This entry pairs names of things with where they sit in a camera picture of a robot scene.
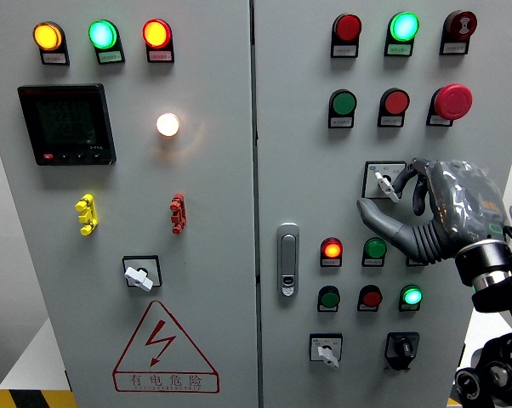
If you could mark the small white label plate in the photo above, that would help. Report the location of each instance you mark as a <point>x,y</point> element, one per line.
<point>326,309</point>
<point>344,50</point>
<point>414,264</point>
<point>366,309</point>
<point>390,121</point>
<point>439,121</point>
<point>331,262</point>
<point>407,308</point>
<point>341,122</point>
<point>453,48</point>
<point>373,262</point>
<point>53,58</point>

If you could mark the small unlit green lamp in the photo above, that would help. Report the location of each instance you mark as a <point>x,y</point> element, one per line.
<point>375,248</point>

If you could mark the large red stop button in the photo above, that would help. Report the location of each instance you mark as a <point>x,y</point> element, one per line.
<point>453,102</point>

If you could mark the small lit green button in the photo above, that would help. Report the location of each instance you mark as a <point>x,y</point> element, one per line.
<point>411,296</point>

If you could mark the large red push button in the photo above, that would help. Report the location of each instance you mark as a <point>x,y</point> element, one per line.
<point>396,102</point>

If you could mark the small red push button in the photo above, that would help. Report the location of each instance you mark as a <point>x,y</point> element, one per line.
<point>371,298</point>

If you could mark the small lit red lamp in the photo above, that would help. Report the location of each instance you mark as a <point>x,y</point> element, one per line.
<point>331,249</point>

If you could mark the large green push button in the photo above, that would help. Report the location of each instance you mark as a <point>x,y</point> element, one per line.
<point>343,103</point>

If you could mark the grey cabinet door with lock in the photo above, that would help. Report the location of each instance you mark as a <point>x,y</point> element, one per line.
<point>307,170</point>

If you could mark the small green push button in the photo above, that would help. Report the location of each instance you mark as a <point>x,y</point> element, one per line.
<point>329,298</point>

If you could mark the small green label plate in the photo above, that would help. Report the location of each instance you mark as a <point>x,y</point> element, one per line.
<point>399,49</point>
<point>109,57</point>

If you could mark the dark red buzzer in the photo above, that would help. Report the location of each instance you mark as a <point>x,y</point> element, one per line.
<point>462,24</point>

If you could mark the silver door lock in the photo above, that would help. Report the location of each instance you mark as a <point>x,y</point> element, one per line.
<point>288,255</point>

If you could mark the large lit green lamp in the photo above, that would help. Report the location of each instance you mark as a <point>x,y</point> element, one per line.
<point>103,34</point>
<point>404,26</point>

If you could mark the black yellow striped tape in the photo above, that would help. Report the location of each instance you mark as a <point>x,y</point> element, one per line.
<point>22,400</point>
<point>451,404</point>

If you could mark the large unlit red lamp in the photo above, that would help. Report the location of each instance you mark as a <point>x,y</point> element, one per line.
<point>348,27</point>

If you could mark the grey cabinet door with display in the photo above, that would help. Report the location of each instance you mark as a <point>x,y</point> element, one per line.
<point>196,191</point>

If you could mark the lit white lamp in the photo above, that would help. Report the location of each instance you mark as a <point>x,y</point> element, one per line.
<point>168,124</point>

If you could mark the red warning triangle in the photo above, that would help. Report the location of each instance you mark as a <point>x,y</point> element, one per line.
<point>159,339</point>

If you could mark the small pink label plate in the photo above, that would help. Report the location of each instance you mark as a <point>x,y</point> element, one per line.
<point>160,56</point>

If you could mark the large lit red-orange lamp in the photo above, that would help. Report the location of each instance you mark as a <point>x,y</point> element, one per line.
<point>156,34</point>

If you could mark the black display meter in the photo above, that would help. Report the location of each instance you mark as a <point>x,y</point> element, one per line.
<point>64,123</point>

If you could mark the lit yellow round lamp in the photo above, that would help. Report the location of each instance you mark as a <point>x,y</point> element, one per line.
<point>47,36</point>

